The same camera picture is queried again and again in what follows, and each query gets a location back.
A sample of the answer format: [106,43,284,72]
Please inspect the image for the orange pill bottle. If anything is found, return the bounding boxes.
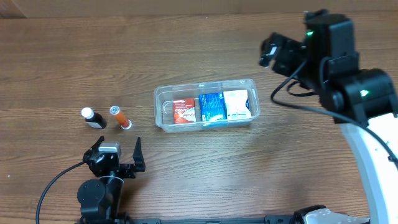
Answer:
[109,106,132,129]

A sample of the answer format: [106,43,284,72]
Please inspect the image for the clear plastic container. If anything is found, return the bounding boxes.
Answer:
[154,79,260,133]

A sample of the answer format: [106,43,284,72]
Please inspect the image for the dark bottle white cap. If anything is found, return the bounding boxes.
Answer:
[81,107,107,129]

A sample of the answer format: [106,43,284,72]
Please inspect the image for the red medicine box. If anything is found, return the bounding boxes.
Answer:
[173,98,197,124]

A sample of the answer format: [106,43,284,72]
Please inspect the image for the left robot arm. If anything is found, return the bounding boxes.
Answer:
[77,136,146,224]

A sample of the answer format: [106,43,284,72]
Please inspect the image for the blue medicine box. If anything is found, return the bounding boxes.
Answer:
[198,92,227,122]

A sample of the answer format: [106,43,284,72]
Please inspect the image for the white medicine box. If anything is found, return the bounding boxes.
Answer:
[223,90,252,120]

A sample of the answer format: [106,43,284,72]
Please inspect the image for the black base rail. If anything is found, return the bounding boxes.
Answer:
[127,215,295,224]

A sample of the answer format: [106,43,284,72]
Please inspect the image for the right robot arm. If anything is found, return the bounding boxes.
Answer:
[259,9,397,223]

